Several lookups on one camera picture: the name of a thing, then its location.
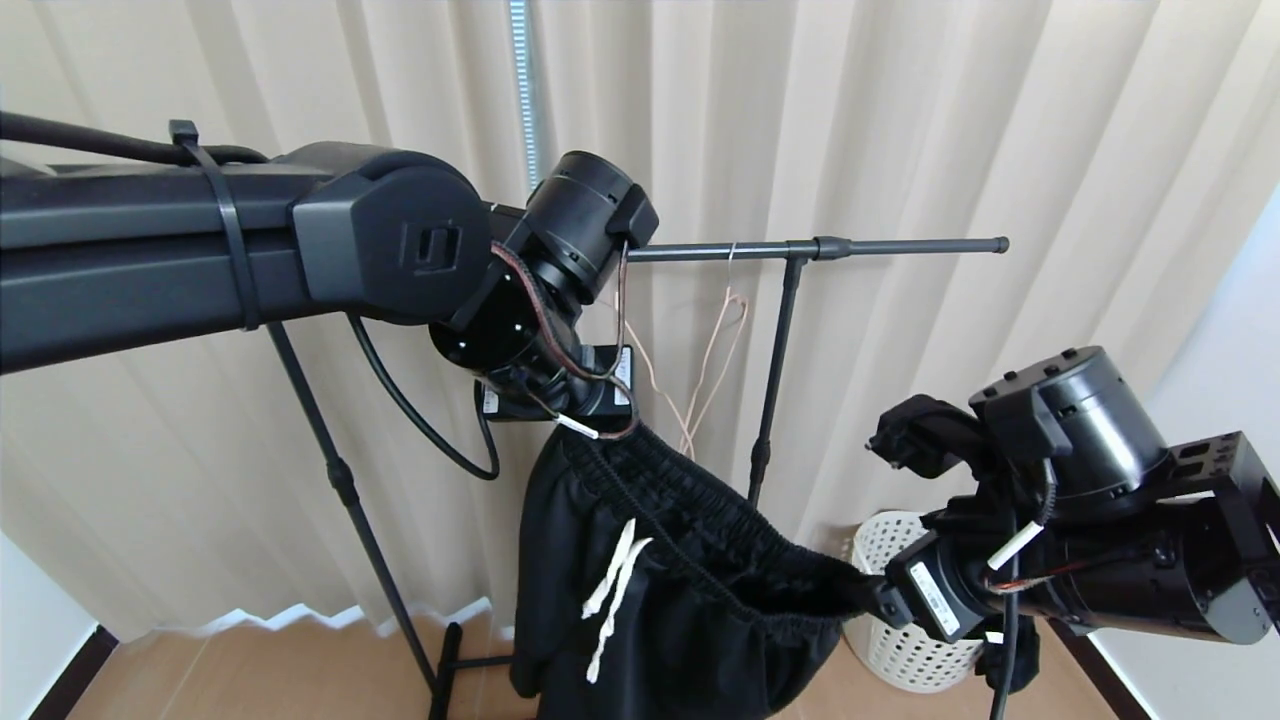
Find white laundry basket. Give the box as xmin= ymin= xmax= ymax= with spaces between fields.
xmin=845 ymin=510 xmax=988 ymax=693

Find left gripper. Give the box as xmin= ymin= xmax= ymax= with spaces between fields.
xmin=430 ymin=290 xmax=638 ymax=423

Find pink clothes hanger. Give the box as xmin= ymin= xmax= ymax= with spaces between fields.
xmin=628 ymin=335 xmax=693 ymax=446
xmin=678 ymin=243 xmax=751 ymax=459

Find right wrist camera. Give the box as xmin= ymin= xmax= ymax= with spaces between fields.
xmin=865 ymin=393 xmax=996 ymax=481

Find black clothes rack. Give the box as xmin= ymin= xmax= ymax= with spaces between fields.
xmin=265 ymin=236 xmax=1009 ymax=720

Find black cable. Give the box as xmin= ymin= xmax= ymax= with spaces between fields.
xmin=345 ymin=315 xmax=501 ymax=481
xmin=985 ymin=455 xmax=1061 ymax=720

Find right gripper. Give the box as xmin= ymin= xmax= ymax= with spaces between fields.
xmin=885 ymin=500 xmax=1276 ymax=646

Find beige curtain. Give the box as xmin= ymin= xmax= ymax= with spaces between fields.
xmin=0 ymin=0 xmax=1280 ymax=641

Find black shorts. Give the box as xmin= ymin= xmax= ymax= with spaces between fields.
xmin=510 ymin=420 xmax=883 ymax=720

